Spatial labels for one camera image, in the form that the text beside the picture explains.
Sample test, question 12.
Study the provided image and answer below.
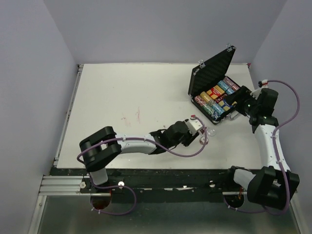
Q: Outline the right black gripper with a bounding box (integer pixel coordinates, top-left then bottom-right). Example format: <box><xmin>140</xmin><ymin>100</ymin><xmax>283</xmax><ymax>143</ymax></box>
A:
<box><xmin>222</xmin><ymin>85</ymin><xmax>259</xmax><ymax>117</ymax></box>

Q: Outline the light blue chip stack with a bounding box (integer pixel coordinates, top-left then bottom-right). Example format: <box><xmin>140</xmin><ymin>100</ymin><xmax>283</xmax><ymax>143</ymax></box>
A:
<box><xmin>226</xmin><ymin>88</ymin><xmax>234</xmax><ymax>95</ymax></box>
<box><xmin>211</xmin><ymin>102</ymin><xmax>225</xmax><ymax>116</ymax></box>
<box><xmin>217</xmin><ymin>80</ymin><xmax>230</xmax><ymax>92</ymax></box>

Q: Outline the red white chip stack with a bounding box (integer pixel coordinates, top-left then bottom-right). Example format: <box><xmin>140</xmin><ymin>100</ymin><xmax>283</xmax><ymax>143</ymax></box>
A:
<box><xmin>199</xmin><ymin>136</ymin><xmax>209</xmax><ymax>145</ymax></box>

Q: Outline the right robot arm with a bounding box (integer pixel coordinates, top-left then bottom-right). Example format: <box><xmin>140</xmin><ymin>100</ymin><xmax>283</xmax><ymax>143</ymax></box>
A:
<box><xmin>224</xmin><ymin>86</ymin><xmax>300</xmax><ymax>211</ymax></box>

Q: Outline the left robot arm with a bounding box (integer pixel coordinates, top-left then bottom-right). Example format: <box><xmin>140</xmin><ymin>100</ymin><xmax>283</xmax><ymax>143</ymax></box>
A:
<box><xmin>78</xmin><ymin>119</ymin><xmax>203</xmax><ymax>193</ymax></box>

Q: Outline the clear round dealer button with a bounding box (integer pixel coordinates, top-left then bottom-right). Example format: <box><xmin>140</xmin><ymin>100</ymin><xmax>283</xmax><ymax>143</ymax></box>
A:
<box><xmin>207</xmin><ymin>128</ymin><xmax>216</xmax><ymax>137</ymax></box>

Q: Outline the red white chip row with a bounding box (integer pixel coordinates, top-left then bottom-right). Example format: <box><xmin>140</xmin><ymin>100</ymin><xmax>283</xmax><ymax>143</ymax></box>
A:
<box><xmin>194</xmin><ymin>96</ymin><xmax>207</xmax><ymax>108</ymax></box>

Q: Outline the green blue chip row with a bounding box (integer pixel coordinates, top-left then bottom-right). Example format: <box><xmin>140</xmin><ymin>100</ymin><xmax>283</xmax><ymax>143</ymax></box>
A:
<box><xmin>201</xmin><ymin>104</ymin><xmax>219</xmax><ymax>121</ymax></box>

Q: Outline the gold chip row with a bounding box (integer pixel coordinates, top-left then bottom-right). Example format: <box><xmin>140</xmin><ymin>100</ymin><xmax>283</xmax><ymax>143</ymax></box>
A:
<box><xmin>200</xmin><ymin>92</ymin><xmax>213</xmax><ymax>103</ymax></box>

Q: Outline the red card deck box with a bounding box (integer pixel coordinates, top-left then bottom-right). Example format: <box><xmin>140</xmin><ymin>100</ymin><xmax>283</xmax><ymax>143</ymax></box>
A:
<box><xmin>206</xmin><ymin>85</ymin><xmax>225</xmax><ymax>100</ymax></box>

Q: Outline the black poker case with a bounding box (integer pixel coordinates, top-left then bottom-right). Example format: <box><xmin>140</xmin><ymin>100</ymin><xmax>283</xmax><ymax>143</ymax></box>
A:
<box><xmin>188</xmin><ymin>44</ymin><xmax>241</xmax><ymax>125</ymax></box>

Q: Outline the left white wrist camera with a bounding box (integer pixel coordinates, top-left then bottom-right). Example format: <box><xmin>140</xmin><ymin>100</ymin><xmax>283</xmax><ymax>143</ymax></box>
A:
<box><xmin>188</xmin><ymin>115</ymin><xmax>205</xmax><ymax>135</ymax></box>

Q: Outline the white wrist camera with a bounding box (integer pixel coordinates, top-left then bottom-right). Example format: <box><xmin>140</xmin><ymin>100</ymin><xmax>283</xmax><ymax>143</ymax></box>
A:
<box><xmin>188</xmin><ymin>115</ymin><xmax>205</xmax><ymax>135</ymax></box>
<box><xmin>250</xmin><ymin>79</ymin><xmax>269</xmax><ymax>99</ymax></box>

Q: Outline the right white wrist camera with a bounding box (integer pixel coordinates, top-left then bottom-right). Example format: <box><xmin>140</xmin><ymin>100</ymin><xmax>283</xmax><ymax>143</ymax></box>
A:
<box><xmin>250</xmin><ymin>79</ymin><xmax>269</xmax><ymax>99</ymax></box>

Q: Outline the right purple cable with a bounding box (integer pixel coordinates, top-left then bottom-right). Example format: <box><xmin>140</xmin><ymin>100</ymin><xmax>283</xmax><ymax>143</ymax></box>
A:
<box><xmin>223</xmin><ymin>79</ymin><xmax>300</xmax><ymax>215</ymax></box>

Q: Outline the purple cable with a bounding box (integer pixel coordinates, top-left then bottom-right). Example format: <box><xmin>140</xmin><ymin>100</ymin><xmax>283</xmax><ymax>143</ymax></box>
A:
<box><xmin>223</xmin><ymin>79</ymin><xmax>300</xmax><ymax>215</ymax></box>
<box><xmin>77</xmin><ymin>116</ymin><xmax>209</xmax><ymax>215</ymax></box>

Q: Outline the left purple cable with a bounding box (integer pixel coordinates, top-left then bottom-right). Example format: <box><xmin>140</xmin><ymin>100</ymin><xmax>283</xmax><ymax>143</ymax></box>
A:
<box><xmin>77</xmin><ymin>116</ymin><xmax>209</xmax><ymax>215</ymax></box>

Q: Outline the aluminium table edge rail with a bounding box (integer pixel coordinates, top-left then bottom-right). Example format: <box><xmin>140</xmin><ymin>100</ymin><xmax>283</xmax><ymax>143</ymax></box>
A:
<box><xmin>52</xmin><ymin>64</ymin><xmax>84</xmax><ymax>167</ymax></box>

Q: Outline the aluminium frame rail left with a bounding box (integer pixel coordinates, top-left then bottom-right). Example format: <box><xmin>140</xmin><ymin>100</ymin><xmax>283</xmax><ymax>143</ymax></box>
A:
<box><xmin>39</xmin><ymin>175</ymin><xmax>82</xmax><ymax>196</ymax></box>

